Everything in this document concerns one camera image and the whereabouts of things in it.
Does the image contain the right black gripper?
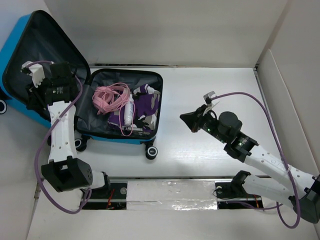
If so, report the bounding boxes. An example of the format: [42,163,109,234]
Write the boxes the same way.
[179,104,228,144]

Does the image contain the purple camouflage clothing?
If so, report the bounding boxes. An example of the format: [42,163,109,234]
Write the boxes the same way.
[107,84,161,135]

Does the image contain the white small bottle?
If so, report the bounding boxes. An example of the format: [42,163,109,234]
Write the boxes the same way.
[123,94,134,127]

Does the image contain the blue kids suitcase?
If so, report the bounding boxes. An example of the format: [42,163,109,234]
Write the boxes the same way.
[0,9,164,160]

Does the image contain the pink headphones with cable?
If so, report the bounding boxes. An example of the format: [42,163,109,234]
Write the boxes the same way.
[92,82,136,137]

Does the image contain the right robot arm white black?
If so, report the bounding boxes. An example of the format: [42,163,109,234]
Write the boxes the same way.
[180,105,320,224]

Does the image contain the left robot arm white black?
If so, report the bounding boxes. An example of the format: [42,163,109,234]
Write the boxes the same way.
[21,61,112,199]

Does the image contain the silver tape strip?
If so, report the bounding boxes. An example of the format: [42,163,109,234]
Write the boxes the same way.
[126,179,218,211]

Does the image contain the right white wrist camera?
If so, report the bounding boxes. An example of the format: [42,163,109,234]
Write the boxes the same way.
[203,91,217,107]

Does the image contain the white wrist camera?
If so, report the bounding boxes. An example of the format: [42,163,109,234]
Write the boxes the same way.
[21,61,45,88]
[203,91,217,107]

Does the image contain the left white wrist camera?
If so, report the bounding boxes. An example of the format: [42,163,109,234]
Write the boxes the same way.
[21,61,45,88]

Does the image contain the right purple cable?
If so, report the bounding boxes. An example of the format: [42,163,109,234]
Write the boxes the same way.
[211,91,301,229]

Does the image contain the metal base rail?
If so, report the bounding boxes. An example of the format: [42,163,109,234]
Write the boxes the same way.
[36,176,266,211]

